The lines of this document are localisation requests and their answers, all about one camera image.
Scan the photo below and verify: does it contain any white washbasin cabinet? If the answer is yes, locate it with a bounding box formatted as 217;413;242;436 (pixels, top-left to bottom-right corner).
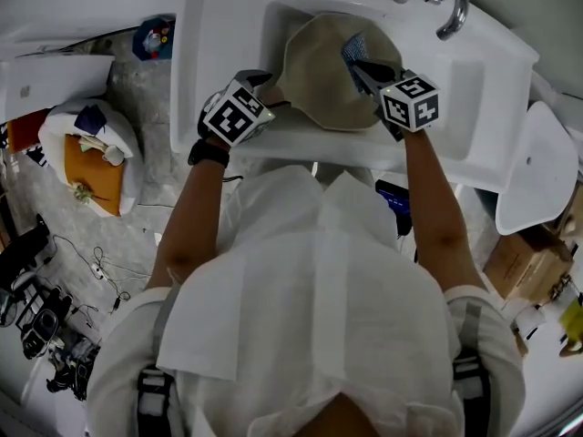
169;0;541;196

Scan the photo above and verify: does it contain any black phone with blue screen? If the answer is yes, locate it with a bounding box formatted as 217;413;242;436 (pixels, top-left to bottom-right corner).
374;178;414;239

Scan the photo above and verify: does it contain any small white cup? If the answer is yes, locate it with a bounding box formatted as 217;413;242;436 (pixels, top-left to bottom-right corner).
101;145;126;168

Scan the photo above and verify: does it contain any blue bin with colourful items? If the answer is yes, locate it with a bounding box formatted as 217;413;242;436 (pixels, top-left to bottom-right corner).
131;15;177;63

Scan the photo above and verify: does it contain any cardboard box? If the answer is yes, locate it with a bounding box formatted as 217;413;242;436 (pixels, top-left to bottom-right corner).
482;231;576;302

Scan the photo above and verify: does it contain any orange cushion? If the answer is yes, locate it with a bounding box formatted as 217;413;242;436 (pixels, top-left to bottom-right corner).
63;134;126;219

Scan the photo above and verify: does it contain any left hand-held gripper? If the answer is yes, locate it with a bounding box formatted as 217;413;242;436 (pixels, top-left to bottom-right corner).
197;69;275;148

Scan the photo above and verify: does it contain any blue scrubbing sponge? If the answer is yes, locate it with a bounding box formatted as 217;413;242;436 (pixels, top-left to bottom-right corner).
341;31;372;70

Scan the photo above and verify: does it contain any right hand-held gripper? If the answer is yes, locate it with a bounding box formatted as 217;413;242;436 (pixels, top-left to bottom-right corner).
351;59;441;143

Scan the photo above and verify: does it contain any dried plant sprig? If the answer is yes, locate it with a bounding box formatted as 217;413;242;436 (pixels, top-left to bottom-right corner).
71;181;99;207

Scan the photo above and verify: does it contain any chrome faucet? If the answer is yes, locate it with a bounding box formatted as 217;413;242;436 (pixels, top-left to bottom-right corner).
389;0;471;42

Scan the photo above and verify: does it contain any red-orange board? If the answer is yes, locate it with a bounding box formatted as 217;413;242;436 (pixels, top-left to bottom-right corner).
5;108;49;155

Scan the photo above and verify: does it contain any white ceramic basin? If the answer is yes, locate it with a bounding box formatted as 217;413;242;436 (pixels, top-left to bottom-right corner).
495;100;580;237

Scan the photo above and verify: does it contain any white bag with orange contents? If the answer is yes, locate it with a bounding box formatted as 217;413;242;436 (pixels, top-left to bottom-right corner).
36;98;145;219

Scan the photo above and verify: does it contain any beige frying pan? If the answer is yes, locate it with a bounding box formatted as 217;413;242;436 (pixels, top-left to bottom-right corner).
268;12;404;132

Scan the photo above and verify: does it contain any white flat panel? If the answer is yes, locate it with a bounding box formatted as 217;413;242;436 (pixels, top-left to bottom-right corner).
0;55;116;123

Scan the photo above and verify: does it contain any person's left forearm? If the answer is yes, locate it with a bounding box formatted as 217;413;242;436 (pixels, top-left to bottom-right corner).
145;155;230;290

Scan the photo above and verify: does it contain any black harness strap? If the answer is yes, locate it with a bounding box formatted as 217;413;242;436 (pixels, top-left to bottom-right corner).
136;366;177;437
450;300;494;437

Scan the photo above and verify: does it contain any person's right forearm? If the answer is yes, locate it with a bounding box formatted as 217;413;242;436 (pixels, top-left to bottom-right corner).
402;127;491;296

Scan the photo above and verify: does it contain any white shirt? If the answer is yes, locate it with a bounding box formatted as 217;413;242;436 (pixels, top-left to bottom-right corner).
86;166;527;437

